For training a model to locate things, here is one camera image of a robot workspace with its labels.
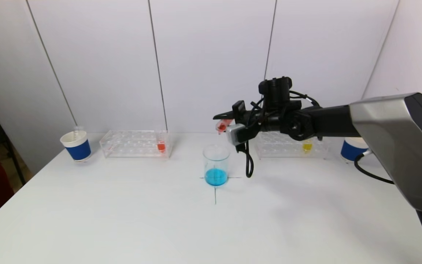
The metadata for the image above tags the clear glass beaker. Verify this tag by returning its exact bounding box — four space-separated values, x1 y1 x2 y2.
202 144 231 187

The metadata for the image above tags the clear acrylic test tube rack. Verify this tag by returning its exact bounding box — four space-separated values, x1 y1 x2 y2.
99 130 171 159
253 130 332 160

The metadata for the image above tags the test tube with red pigment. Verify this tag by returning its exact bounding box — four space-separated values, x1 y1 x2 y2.
215 118 235 135
153 126 167 154

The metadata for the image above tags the blue and white paper cup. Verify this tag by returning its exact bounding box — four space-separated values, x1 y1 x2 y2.
60 130 92 163
340 137 371 163

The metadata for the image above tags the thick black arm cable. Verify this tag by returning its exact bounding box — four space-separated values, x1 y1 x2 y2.
353 150 395 184

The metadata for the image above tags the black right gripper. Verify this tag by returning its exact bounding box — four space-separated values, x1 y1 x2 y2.
213 100 261 134

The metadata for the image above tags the thin black camera cable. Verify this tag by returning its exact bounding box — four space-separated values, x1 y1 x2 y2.
244 140 255 179

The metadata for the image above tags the black metal stand leg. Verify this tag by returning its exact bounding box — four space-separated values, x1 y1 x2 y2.
4 139 27 186

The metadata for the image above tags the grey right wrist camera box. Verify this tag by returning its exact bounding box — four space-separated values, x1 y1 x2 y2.
226 124 248 146

